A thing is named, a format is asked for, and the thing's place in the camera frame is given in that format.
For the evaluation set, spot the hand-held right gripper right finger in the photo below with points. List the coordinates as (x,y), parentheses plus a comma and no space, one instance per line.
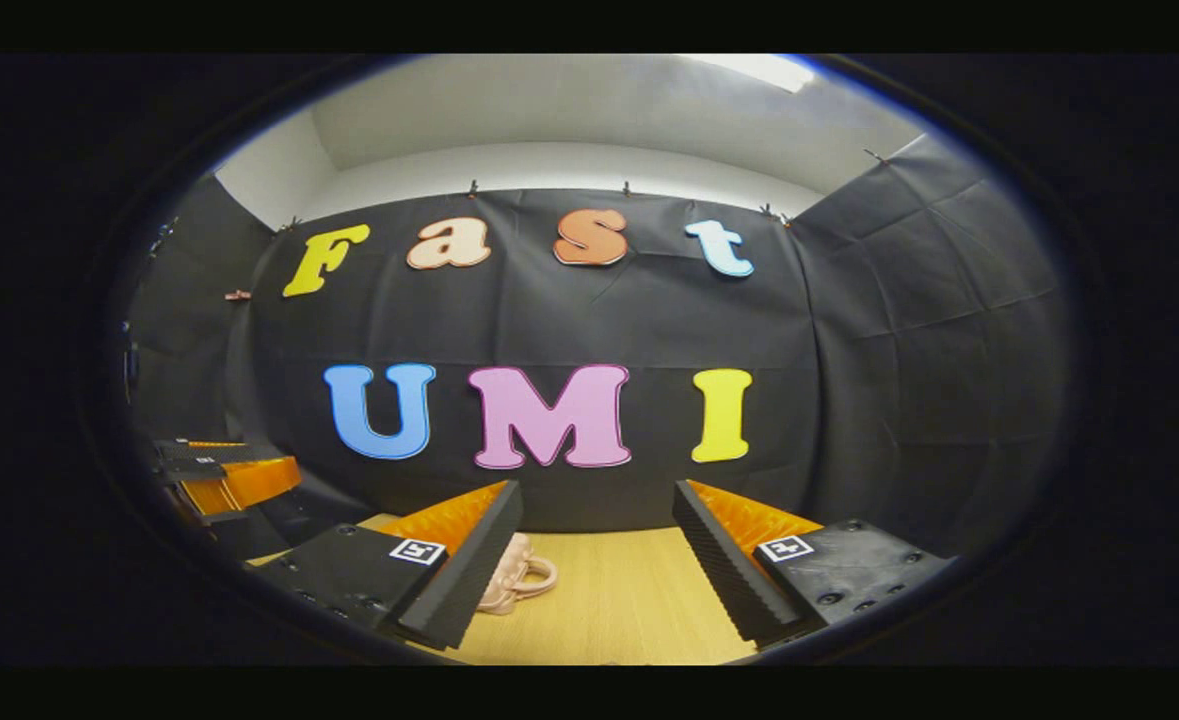
(719,575)

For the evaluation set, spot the pink suitcase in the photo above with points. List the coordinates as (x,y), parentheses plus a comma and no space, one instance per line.
(509,590)

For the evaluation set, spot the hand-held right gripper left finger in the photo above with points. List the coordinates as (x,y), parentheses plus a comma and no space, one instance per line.
(464,580)

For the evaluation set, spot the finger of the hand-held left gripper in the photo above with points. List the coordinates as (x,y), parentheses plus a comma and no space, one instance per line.
(194,470)
(209,452)

